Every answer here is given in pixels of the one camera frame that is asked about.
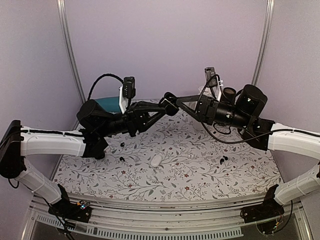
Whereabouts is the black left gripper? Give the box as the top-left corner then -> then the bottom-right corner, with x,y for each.
97,100 -> 168,138

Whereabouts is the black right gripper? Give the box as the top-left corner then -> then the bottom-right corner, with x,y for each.
176,93 -> 251,130

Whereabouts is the black earbud case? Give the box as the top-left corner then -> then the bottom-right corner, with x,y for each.
96,153 -> 105,160
158,92 -> 179,117

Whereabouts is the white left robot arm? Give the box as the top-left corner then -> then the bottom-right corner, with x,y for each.
0,99 -> 178,217

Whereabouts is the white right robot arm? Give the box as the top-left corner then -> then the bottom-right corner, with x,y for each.
138,84 -> 320,159

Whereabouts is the white oval charging case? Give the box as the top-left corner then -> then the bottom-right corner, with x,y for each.
150,154 -> 163,168

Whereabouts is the white pleated vase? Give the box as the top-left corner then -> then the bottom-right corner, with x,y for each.
198,86 -> 204,93

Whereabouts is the black tall tumbler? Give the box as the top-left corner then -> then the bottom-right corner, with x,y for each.
222,87 -> 237,104

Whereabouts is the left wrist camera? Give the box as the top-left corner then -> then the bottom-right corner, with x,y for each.
118,76 -> 136,114

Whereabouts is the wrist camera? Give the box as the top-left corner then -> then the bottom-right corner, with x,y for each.
204,66 -> 217,88
118,76 -> 136,114

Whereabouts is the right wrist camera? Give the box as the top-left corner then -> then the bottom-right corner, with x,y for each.
204,66 -> 217,88

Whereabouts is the black left camera cable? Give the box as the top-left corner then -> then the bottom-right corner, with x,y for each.
86,73 -> 125,101

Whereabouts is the black camera cable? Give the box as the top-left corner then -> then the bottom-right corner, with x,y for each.
196,74 -> 320,145
86,73 -> 125,101

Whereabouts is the aluminium front rail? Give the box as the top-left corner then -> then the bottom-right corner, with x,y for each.
22,193 -> 311,240

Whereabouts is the aluminium corner post right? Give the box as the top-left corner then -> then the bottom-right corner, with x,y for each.
251,0 -> 275,86

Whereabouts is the aluminium corner post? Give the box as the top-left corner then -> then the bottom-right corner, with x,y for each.
56,0 -> 87,103
251,0 -> 275,86

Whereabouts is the black right camera cable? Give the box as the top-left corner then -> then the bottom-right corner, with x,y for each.
196,74 -> 320,145

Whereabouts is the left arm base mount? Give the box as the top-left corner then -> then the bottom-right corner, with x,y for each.
48,184 -> 92,223

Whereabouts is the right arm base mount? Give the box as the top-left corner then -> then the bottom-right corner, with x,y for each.
240,184 -> 285,223

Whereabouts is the aluminium corner post left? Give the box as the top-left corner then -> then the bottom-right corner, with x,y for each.
56,0 -> 87,103

